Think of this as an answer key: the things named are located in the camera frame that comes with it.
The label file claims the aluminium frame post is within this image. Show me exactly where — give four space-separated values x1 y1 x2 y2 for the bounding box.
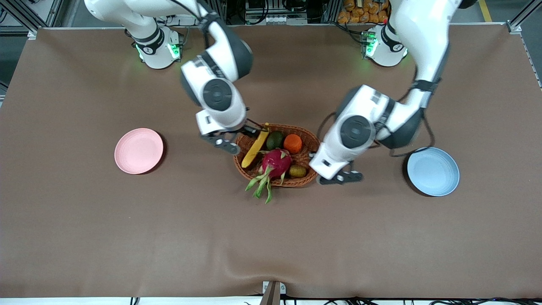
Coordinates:
0 0 58 33
506 0 542 34

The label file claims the pink dragon fruit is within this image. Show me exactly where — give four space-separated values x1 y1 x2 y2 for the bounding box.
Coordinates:
245 148 293 205

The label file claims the white power strip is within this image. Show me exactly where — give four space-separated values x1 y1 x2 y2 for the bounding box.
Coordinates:
156 15 199 27

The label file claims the brown wicker basket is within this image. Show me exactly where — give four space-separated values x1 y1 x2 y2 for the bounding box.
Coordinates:
233 123 321 188

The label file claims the white connector strip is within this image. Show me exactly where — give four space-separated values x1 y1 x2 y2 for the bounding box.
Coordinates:
265 15 308 25

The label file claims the pink round plate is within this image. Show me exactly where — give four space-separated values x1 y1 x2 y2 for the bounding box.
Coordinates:
114 128 164 175

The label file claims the yellow banana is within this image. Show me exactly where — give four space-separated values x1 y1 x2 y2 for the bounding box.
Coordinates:
241 123 270 169

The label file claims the orange packaged snacks pile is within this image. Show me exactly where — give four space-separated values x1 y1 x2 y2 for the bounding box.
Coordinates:
337 0 390 24

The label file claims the orange tangerine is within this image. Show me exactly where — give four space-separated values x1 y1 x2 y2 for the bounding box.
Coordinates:
284 134 303 154

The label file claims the light blue round plate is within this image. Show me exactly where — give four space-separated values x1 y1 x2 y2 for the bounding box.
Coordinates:
407 147 460 197

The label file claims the brown table cloth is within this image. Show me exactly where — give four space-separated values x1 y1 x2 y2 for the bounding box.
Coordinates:
0 23 542 299

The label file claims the metal table clamp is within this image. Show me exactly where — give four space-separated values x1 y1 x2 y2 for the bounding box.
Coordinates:
262 281 287 305

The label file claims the dark green avocado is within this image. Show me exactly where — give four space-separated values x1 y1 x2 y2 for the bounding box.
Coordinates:
267 131 285 151

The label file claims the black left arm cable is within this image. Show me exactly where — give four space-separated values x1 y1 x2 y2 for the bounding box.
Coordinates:
315 76 437 158

